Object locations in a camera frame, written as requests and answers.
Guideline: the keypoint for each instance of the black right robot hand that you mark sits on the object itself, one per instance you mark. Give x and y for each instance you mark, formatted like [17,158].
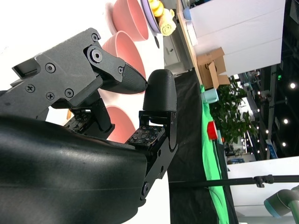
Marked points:
[70,168]

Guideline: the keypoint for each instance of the pink bowl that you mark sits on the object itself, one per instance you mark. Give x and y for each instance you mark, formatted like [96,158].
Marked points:
[121,123]
[127,51]
[135,21]

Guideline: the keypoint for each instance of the thin orange scrap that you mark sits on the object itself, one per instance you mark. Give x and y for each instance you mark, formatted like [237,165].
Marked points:
[69,114]

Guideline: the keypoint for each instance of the green covered table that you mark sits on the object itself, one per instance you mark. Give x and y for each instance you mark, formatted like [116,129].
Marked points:
[187,144]

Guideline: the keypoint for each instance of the green cloth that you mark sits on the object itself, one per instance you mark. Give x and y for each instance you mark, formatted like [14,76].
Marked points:
[212,163]

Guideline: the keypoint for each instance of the red round object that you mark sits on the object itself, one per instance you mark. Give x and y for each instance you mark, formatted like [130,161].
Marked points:
[212,130]

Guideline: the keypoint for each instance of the black round table grommet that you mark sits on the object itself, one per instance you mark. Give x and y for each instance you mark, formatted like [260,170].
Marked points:
[157,42]

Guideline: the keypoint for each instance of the white drawer cabinet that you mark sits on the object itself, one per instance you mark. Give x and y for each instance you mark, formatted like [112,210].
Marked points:
[172,53]

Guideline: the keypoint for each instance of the mint green cup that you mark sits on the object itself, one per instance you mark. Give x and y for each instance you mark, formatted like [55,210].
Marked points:
[209,96]

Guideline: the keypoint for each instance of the black stand pole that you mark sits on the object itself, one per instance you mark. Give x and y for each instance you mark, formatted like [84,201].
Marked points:
[233,181]

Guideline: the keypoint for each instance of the green leafy plant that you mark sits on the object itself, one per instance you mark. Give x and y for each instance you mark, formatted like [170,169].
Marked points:
[231,116]

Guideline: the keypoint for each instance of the purple plate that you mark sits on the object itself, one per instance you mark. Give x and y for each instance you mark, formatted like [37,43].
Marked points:
[147,16]

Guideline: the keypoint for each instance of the pale yellow rose toy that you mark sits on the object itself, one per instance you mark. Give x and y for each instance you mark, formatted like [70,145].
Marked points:
[167,26]

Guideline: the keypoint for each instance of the cardboard box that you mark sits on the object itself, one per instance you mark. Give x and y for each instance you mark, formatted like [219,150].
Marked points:
[210,67]

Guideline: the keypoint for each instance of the light blue cup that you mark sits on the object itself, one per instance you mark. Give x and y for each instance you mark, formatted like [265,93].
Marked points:
[187,13]

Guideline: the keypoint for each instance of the white partition panel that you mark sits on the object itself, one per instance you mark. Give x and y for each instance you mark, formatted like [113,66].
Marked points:
[233,30]

